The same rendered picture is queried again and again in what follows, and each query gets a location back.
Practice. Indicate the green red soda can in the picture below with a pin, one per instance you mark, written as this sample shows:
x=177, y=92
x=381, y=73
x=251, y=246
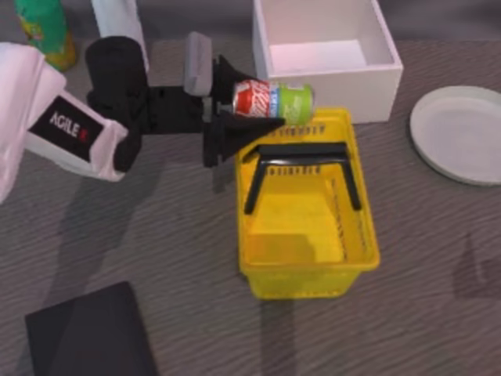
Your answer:
x=280, y=100

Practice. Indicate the yellow plastic basket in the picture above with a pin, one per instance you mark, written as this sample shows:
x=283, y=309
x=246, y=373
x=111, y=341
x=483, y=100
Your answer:
x=305, y=219

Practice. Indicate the white open box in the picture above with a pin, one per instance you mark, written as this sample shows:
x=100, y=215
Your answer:
x=329, y=51

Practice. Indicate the white upright box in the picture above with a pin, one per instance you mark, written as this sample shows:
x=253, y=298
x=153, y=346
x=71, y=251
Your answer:
x=117, y=23

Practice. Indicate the green yellow bottle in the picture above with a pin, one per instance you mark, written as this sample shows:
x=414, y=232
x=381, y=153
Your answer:
x=45, y=31

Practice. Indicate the white round plate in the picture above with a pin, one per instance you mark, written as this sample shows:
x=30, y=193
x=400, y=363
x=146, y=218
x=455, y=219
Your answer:
x=458, y=133

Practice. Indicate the black flat pad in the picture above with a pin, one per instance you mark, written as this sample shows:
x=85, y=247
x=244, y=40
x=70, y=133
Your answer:
x=90, y=333

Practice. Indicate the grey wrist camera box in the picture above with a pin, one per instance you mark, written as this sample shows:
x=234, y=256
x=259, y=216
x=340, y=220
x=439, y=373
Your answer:
x=198, y=64

